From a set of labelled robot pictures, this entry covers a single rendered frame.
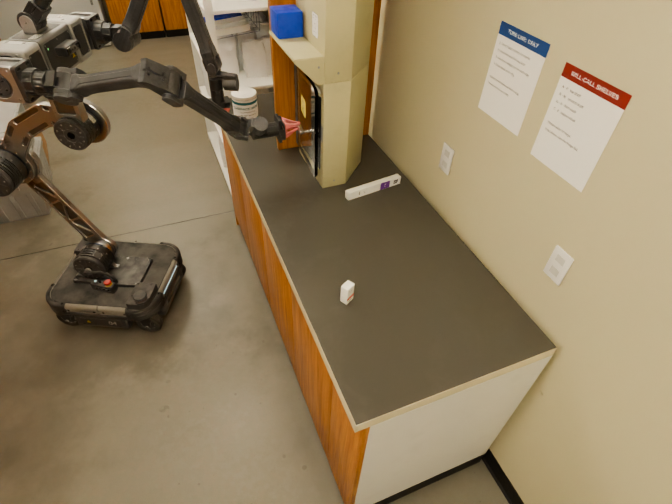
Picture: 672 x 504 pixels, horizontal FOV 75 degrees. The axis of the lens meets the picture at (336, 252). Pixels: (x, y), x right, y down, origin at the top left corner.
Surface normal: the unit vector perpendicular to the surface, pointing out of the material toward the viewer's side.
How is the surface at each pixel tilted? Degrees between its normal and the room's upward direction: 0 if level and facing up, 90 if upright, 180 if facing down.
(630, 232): 90
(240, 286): 0
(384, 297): 0
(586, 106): 90
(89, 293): 0
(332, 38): 90
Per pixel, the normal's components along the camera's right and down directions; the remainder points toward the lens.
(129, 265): 0.04, -0.72
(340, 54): 0.37, 0.66
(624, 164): -0.93, 0.24
